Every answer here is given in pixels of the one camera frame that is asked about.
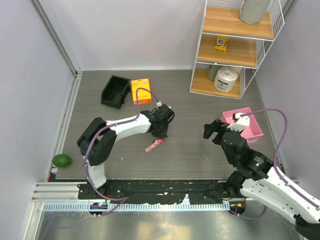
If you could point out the aluminium frame rail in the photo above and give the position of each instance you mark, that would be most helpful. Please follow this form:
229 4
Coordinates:
54 29

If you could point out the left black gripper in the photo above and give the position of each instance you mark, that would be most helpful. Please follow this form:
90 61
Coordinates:
163 134

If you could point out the grey can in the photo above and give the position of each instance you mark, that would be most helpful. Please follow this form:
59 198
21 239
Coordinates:
212 71

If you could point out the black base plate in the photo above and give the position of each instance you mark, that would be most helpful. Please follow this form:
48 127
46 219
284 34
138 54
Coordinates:
164 192

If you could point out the green lime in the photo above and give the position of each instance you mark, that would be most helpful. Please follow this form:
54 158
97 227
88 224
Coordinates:
61 160

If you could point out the white paper roll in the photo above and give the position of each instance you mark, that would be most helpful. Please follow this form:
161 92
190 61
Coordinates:
225 79

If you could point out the orange cardboard box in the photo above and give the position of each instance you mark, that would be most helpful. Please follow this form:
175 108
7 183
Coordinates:
140 91

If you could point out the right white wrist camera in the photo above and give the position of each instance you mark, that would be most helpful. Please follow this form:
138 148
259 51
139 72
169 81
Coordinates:
240 122

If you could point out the white wire wooden shelf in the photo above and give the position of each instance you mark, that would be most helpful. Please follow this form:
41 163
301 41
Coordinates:
247 47

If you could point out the white slotted cable duct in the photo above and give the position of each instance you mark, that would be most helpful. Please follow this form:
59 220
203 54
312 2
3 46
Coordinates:
184 206

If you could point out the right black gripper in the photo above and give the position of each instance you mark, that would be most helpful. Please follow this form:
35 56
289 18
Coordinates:
216 125

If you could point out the pink strap keyring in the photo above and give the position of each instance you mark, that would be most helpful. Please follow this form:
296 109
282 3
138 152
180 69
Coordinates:
153 145

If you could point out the black plastic bin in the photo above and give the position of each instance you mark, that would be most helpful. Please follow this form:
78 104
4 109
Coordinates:
115 92

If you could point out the grey felt cylinder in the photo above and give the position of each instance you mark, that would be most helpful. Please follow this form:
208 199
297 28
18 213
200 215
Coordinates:
253 11

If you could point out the pink plastic tray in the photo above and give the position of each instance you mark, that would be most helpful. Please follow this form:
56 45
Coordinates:
251 130

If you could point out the yellow snack packet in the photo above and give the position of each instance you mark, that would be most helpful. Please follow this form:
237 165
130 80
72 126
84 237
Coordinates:
221 43

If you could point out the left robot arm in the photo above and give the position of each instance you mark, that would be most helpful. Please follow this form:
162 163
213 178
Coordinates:
97 141

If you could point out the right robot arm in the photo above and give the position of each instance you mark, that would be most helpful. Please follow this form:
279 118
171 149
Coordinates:
258 178

